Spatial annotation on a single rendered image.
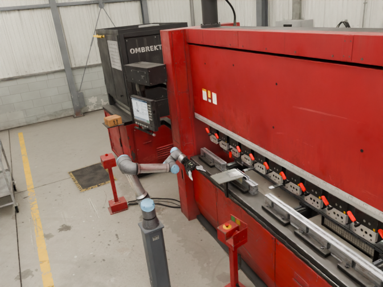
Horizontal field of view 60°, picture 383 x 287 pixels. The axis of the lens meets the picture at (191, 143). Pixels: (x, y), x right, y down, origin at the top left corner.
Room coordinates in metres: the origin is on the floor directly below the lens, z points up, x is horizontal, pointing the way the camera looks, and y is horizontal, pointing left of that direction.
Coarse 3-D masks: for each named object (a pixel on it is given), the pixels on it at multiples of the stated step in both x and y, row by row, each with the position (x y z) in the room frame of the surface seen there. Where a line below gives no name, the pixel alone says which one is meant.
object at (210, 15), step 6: (204, 0) 3.34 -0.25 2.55; (210, 0) 3.32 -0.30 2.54; (216, 0) 3.36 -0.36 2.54; (204, 6) 3.35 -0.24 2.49; (210, 6) 3.32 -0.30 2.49; (216, 6) 3.35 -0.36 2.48; (204, 12) 3.35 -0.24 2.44; (210, 12) 3.32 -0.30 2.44; (216, 12) 3.35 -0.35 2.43; (234, 12) 3.24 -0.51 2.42; (204, 18) 3.35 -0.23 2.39; (210, 18) 3.32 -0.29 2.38; (216, 18) 3.35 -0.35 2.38; (234, 18) 3.25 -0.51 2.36; (204, 24) 3.33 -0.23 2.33; (210, 24) 3.30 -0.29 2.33; (216, 24) 3.31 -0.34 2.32; (234, 24) 3.24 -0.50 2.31
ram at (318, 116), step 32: (192, 64) 3.53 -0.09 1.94; (224, 64) 2.91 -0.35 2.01; (256, 64) 2.47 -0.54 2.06; (288, 64) 2.15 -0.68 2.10; (320, 64) 1.90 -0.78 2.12; (352, 64) 1.74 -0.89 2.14; (224, 96) 2.94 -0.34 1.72; (256, 96) 2.48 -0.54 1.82; (288, 96) 2.14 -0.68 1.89; (320, 96) 1.89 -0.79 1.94; (352, 96) 1.68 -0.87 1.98; (256, 128) 2.48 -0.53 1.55; (288, 128) 2.14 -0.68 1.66; (320, 128) 1.87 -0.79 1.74; (352, 128) 1.67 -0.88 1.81; (288, 160) 2.13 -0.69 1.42; (320, 160) 1.86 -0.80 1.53; (352, 160) 1.65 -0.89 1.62; (352, 192) 1.62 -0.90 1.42
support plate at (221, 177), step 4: (224, 172) 2.83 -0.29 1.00; (228, 172) 2.82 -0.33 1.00; (232, 172) 2.81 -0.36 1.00; (212, 176) 2.77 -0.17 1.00; (216, 176) 2.76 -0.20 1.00; (220, 176) 2.76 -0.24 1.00; (224, 176) 2.75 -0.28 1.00; (228, 176) 2.74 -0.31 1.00; (236, 176) 2.73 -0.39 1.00; (240, 176) 2.72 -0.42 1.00; (216, 180) 2.69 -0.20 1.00; (220, 180) 2.68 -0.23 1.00; (224, 180) 2.67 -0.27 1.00; (228, 180) 2.67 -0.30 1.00; (232, 180) 2.67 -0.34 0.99
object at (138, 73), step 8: (128, 64) 3.91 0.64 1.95; (136, 64) 3.85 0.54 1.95; (144, 64) 3.79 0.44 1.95; (152, 64) 3.74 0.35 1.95; (160, 64) 3.68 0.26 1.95; (128, 72) 3.87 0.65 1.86; (136, 72) 3.71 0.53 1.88; (144, 72) 3.57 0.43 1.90; (152, 72) 3.56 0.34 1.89; (160, 72) 3.62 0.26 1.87; (128, 80) 3.90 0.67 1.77; (136, 80) 3.73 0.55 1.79; (144, 80) 3.59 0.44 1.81; (152, 80) 3.55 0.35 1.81; (160, 80) 3.61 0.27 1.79; (136, 88) 3.94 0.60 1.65; (144, 88) 3.93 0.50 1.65; (144, 96) 3.93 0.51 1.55; (144, 128) 3.91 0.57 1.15
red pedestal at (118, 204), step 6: (102, 156) 3.98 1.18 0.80; (108, 156) 3.96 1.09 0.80; (102, 162) 3.90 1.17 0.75; (108, 162) 3.85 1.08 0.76; (114, 162) 3.88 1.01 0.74; (108, 168) 3.84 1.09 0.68; (114, 180) 3.93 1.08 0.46; (114, 186) 3.92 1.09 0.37; (114, 192) 3.92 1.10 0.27; (114, 198) 3.91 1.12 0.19; (120, 198) 4.01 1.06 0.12; (114, 204) 3.86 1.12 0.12; (120, 204) 3.88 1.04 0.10; (126, 204) 3.91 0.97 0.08; (114, 210) 3.84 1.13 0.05; (120, 210) 3.87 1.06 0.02
